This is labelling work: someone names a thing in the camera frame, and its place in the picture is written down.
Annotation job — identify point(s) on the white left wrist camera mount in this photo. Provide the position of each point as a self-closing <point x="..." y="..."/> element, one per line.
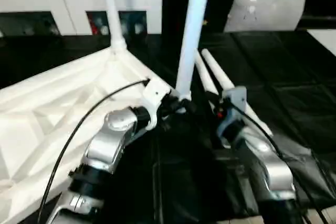
<point x="155" y="95"/>

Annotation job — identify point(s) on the white plastic table top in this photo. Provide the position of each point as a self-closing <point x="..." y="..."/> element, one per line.
<point x="42" y="108"/>

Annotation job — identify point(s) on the black work mat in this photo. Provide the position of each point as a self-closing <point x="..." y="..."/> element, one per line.
<point x="294" y="87"/>

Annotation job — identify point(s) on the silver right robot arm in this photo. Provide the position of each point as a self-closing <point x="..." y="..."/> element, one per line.
<point x="268" y="166"/>

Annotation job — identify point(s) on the white padded sheet with fitting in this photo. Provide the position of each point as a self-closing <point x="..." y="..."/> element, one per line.
<point x="268" y="9"/>

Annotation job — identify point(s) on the flat white sheet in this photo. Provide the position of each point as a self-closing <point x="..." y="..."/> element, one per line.
<point x="325" y="40"/>

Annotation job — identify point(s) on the white sideboard cabinet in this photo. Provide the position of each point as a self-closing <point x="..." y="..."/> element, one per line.
<point x="52" y="1"/>

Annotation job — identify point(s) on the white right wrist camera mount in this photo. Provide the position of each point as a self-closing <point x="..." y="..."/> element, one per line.
<point x="233" y="98"/>

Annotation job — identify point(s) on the white plastic table leg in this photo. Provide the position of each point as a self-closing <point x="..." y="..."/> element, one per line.
<point x="206" y="77"/>
<point x="191" y="35"/>
<point x="223" y="77"/>
<point x="111" y="9"/>

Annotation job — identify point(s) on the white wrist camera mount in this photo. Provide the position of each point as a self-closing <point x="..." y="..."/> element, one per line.
<point x="233" y="98"/>
<point x="155" y="95"/>

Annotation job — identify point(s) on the small yellow tag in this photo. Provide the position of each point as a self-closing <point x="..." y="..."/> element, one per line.
<point x="205" y="23"/>

